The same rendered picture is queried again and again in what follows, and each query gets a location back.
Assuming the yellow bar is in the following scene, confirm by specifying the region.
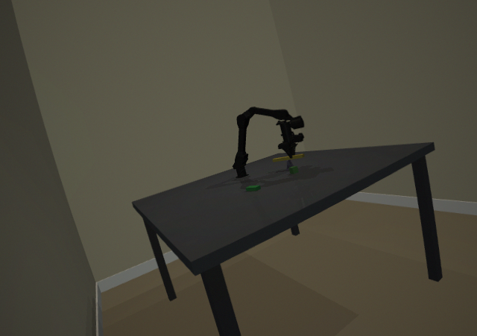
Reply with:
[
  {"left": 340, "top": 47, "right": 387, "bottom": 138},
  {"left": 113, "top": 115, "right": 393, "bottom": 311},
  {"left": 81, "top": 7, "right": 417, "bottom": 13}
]
[{"left": 273, "top": 153, "right": 304, "bottom": 162}]

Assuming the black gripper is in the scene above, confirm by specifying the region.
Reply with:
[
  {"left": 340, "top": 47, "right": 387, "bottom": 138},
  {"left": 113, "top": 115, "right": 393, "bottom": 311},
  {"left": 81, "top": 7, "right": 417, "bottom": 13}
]
[{"left": 278, "top": 130, "right": 298, "bottom": 159}]

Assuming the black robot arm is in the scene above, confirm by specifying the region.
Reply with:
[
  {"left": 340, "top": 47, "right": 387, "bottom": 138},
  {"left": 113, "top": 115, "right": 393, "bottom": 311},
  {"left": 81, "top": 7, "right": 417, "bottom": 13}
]
[{"left": 233, "top": 107, "right": 304, "bottom": 178}]

